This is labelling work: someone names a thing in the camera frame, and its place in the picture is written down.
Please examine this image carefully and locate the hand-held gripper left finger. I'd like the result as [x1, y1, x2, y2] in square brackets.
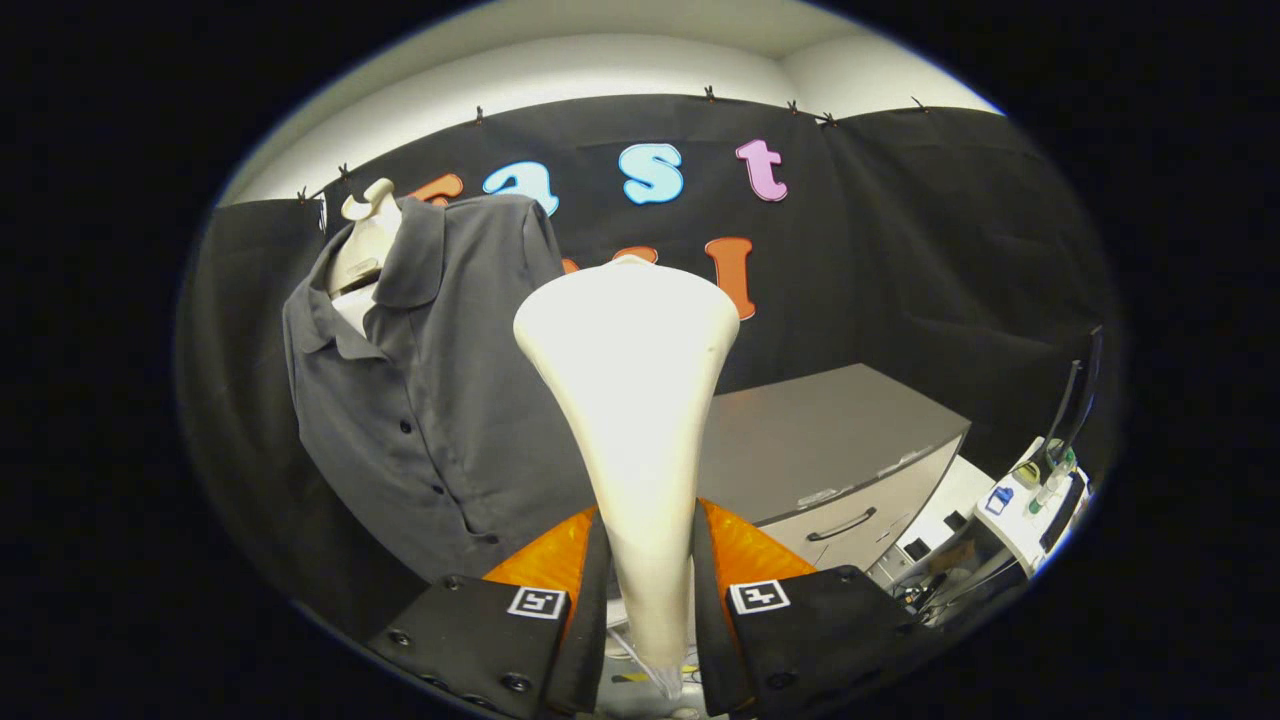
[365, 503, 613, 720]

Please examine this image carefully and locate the white mannequin torso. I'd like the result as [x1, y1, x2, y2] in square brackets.
[328, 178, 403, 336]

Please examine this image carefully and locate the dark computer monitor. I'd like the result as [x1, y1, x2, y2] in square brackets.
[1040, 325, 1104, 471]

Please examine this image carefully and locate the grey button shirt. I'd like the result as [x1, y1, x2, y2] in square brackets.
[282, 193, 601, 583]

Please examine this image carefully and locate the grey cabinet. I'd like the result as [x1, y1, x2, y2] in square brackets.
[695, 363, 973, 576]

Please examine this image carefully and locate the white side table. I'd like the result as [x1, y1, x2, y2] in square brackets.
[975, 435, 1091, 579]

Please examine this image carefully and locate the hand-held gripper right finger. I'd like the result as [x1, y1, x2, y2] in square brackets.
[690, 498, 946, 717]

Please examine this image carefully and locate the green capped bottle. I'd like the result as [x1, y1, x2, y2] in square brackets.
[1028, 445, 1079, 516]

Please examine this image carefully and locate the row of black clips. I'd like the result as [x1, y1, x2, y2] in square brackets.
[295, 85, 931, 206]

